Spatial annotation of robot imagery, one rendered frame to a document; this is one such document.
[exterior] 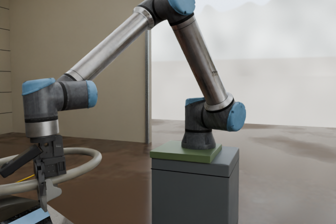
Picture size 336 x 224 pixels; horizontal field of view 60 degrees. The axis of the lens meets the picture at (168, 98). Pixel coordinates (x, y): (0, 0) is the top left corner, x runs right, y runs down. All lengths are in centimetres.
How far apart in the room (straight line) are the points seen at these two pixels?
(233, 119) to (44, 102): 87
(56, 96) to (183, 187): 85
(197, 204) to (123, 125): 480
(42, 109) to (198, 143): 90
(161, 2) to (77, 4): 576
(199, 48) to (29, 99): 72
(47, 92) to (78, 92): 9
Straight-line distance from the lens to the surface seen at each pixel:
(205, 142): 157
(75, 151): 132
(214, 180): 146
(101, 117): 646
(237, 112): 144
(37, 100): 89
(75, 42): 684
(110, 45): 116
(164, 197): 157
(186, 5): 123
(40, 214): 111
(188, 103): 156
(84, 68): 110
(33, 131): 90
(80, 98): 93
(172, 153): 147
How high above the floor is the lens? 124
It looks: 3 degrees down
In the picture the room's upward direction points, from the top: straight up
